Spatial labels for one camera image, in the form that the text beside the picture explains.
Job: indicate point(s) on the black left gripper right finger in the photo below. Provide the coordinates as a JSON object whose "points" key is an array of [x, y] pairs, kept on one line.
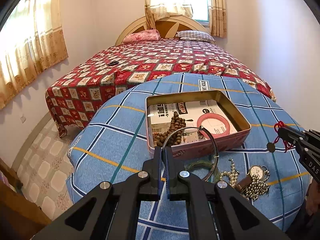
{"points": [[215, 211]]}

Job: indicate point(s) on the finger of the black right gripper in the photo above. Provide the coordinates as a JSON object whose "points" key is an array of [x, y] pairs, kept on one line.
{"points": [[315, 134], [289, 134]]}

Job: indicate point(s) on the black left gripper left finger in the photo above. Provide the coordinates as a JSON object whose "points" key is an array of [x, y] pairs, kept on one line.
{"points": [[109, 211]]}

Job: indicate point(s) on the silver metal bangle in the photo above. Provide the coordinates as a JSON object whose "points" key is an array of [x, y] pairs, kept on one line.
{"points": [[188, 143]]}

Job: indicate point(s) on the pink metal tin box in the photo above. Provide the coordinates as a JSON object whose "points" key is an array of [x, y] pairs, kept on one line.
{"points": [[237, 118]]}

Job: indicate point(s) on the brown wooden furniture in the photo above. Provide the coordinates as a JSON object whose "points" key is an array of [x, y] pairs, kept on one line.
{"points": [[20, 218]]}

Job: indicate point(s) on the pink bangle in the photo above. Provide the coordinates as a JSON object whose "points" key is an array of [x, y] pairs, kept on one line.
{"points": [[213, 124]]}

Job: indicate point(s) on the red patterned bedspread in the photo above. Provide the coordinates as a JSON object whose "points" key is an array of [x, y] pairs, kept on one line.
{"points": [[73, 99]]}

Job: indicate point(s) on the yellow right curtain panel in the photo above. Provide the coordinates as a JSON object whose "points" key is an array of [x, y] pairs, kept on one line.
{"points": [[218, 18]]}

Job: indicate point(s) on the plaid checked pillow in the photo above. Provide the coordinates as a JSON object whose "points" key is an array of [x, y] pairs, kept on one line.
{"points": [[193, 35]]}

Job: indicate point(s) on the small black object on bed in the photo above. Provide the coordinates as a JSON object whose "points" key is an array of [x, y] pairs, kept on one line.
{"points": [[113, 63]]}

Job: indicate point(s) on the cream wooden headboard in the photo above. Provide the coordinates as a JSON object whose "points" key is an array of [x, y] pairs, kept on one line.
{"points": [[167, 27]]}

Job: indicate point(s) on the pink floral pillow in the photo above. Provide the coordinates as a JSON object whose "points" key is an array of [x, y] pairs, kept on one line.
{"points": [[146, 35]]}

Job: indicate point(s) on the yellow tied left curtain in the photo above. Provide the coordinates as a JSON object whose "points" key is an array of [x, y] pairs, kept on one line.
{"points": [[158, 9]]}

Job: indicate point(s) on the yellow side window curtain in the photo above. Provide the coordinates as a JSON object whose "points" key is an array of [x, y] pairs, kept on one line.
{"points": [[32, 41]]}

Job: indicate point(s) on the white wall socket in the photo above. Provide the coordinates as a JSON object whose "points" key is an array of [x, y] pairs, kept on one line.
{"points": [[22, 118]]}

